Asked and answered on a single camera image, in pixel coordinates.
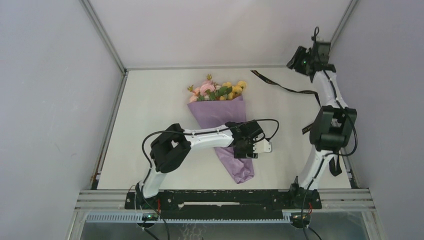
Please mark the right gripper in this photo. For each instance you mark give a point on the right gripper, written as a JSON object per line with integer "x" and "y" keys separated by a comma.
{"x": 299, "y": 52}

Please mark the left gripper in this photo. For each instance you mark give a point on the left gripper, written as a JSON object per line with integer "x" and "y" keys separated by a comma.
{"x": 248, "y": 154}

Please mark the pink purple wrapping paper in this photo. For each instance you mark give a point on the pink purple wrapping paper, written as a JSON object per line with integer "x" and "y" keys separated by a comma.
{"x": 211, "y": 114}

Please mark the yellow fake flower stem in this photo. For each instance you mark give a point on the yellow fake flower stem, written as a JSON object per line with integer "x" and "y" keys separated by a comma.
{"x": 228, "y": 92}
{"x": 241, "y": 85}

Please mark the pink fake flower stem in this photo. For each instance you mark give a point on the pink fake flower stem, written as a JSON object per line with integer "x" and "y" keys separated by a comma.
{"x": 195, "y": 93}
{"x": 209, "y": 90}

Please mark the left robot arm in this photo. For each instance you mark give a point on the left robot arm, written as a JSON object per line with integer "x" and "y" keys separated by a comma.
{"x": 172, "y": 146}

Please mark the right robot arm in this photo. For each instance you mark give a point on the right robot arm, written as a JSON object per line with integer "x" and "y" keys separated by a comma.
{"x": 334, "y": 124}

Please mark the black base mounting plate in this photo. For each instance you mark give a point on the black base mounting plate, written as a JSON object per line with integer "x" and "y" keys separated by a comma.
{"x": 225, "y": 204}

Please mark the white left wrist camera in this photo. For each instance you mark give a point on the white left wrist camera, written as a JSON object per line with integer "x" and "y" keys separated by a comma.
{"x": 263, "y": 146}

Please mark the white cable duct rail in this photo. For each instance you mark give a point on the white cable duct rail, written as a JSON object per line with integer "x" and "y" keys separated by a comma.
{"x": 132, "y": 217}

